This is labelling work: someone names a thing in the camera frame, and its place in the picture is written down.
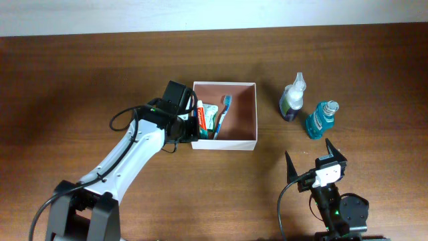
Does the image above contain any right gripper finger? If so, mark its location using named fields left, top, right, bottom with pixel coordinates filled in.
left=285, top=151, right=298, bottom=183
left=326, top=138, right=347, bottom=177

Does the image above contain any red green toothpaste tube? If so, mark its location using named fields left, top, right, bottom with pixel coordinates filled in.
left=197, top=100, right=209, bottom=139

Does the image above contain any blue white toothbrush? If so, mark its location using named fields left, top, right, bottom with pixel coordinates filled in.
left=213, top=95, right=233, bottom=140

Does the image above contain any green white soap packet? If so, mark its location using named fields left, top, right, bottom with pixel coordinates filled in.
left=203, top=104, right=219, bottom=132

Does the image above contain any teal mouthwash bottle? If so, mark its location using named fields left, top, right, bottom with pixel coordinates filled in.
left=306, top=100, right=339, bottom=139

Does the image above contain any pink cardboard box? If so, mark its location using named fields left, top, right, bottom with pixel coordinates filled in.
left=191, top=82, right=257, bottom=151

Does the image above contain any purple foam soap bottle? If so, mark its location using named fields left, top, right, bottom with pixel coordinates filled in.
left=279, top=72, right=306, bottom=122

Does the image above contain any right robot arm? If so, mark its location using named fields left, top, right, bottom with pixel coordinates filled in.
left=280, top=139, right=369, bottom=240

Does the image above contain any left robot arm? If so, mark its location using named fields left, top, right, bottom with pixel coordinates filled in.
left=40, top=81, right=199, bottom=240

